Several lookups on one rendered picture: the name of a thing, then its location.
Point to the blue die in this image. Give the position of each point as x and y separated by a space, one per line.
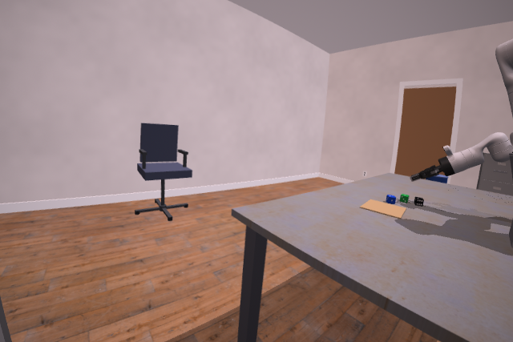
390 199

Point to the peach flat square mat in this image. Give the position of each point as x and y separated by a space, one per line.
384 208

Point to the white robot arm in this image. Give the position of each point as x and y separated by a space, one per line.
498 143

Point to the black die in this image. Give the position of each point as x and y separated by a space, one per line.
418 201

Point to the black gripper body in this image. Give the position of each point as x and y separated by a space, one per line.
445 166

